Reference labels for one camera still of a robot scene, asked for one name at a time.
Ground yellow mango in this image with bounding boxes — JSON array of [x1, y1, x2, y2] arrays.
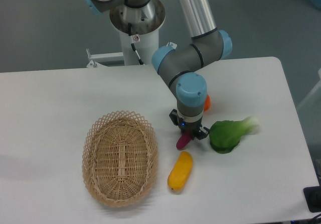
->
[[168, 151, 193, 191]]

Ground purple sweet potato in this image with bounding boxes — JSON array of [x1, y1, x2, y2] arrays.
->
[[176, 132, 192, 150]]

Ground orange tangerine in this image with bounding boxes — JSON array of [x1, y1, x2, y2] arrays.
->
[[204, 94, 211, 111]]

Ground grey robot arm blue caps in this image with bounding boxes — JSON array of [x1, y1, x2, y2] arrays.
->
[[85, 0, 232, 140]]

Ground black device at table edge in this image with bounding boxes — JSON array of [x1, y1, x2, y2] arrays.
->
[[303, 186, 320, 213]]

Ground black cable on pedestal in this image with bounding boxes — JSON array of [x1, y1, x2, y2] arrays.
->
[[127, 23, 144, 65]]

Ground green bok choy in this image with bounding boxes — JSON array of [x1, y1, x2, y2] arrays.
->
[[209, 116, 259, 154]]

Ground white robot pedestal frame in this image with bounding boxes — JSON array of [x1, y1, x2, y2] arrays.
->
[[86, 28, 159, 68]]

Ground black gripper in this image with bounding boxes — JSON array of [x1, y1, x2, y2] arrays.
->
[[169, 109, 210, 140]]

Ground woven wicker basket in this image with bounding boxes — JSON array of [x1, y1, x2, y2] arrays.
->
[[82, 110, 158, 208]]

